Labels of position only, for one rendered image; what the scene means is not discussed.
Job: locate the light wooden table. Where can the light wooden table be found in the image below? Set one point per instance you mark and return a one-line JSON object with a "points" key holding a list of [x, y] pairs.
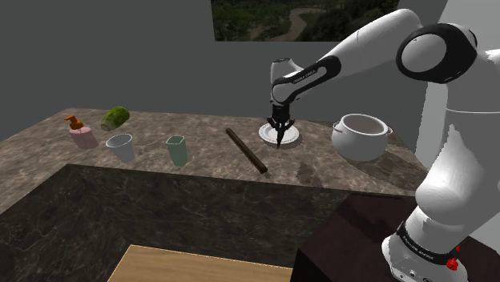
{"points": [[195, 267]]}

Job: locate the dark robot stand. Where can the dark robot stand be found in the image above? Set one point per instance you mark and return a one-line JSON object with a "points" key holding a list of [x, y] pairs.
{"points": [[351, 242]]}

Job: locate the landscape wall picture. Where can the landscape wall picture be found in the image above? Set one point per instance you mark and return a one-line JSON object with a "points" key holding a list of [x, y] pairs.
{"points": [[297, 19]]}

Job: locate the white cup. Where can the white cup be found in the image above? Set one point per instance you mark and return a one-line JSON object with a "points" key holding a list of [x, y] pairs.
{"points": [[122, 149]]}

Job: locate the white plate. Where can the white plate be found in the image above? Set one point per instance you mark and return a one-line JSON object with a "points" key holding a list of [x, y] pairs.
{"points": [[291, 136]]}

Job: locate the green mossy cup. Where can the green mossy cup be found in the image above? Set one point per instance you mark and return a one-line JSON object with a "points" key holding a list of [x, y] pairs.
{"points": [[115, 118]]}

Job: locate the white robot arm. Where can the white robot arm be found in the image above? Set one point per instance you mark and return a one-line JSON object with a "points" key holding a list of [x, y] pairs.
{"points": [[449, 156]]}

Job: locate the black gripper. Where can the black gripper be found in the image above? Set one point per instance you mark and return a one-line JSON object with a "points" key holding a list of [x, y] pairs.
{"points": [[281, 113]]}

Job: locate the dark brown rolling pin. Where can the dark brown rolling pin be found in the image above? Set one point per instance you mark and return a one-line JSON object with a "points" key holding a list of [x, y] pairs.
{"points": [[246, 150]]}

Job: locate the pink soap dispenser orange pump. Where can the pink soap dispenser orange pump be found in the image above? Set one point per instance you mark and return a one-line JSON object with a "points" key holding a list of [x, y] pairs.
{"points": [[83, 134]]}

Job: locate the green square cup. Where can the green square cup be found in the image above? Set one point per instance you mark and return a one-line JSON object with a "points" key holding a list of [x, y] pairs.
{"points": [[177, 152]]}

